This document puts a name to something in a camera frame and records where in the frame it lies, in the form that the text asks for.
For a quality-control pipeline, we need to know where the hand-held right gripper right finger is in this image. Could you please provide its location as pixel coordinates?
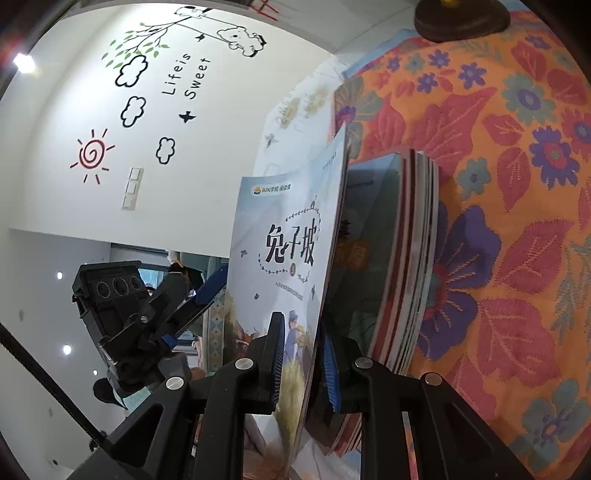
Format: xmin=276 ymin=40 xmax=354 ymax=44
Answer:
xmin=321 ymin=333 xmax=536 ymax=480

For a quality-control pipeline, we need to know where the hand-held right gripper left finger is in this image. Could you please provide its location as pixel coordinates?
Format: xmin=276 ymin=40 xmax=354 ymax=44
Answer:
xmin=69 ymin=311 xmax=286 ymax=480

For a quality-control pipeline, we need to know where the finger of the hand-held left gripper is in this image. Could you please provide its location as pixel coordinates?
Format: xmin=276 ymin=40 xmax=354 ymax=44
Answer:
xmin=147 ymin=269 xmax=205 ymax=325
xmin=161 ymin=264 xmax=230 ymax=348

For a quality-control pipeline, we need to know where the stack of thin paperbacks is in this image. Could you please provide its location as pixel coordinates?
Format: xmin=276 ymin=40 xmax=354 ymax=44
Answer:
xmin=302 ymin=148 xmax=440 ymax=460

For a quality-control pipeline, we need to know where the pale blue illustrated storybook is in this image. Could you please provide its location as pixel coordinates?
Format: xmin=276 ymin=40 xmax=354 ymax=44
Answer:
xmin=223 ymin=122 xmax=350 ymax=480

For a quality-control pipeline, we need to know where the orange floral table cloth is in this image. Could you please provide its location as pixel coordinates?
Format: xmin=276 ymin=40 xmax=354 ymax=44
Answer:
xmin=332 ymin=9 xmax=591 ymax=480

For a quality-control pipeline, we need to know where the bear on swing decal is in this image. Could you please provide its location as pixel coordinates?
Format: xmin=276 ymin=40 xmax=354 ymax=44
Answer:
xmin=173 ymin=4 xmax=269 ymax=58

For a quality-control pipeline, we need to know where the green leaf branch decal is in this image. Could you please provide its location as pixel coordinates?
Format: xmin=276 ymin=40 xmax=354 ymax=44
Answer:
xmin=102 ymin=23 xmax=174 ymax=68

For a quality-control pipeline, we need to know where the antique yellow globe wooden base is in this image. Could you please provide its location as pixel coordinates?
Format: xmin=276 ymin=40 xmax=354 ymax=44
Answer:
xmin=413 ymin=0 xmax=511 ymax=43

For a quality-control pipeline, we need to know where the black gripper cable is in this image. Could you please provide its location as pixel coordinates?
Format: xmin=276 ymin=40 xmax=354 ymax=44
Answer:
xmin=0 ymin=322 xmax=112 ymax=454

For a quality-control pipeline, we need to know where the white wall switch panel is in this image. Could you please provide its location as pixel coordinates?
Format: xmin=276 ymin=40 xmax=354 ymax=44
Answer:
xmin=122 ymin=167 xmax=144 ymax=210

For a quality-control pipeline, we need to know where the black lettering wall decal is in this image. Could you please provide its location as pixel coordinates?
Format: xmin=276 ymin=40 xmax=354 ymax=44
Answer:
xmin=161 ymin=53 xmax=213 ymax=100

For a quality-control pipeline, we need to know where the red string ornament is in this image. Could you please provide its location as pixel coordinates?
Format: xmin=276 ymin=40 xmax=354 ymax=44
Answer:
xmin=252 ymin=0 xmax=283 ymax=20

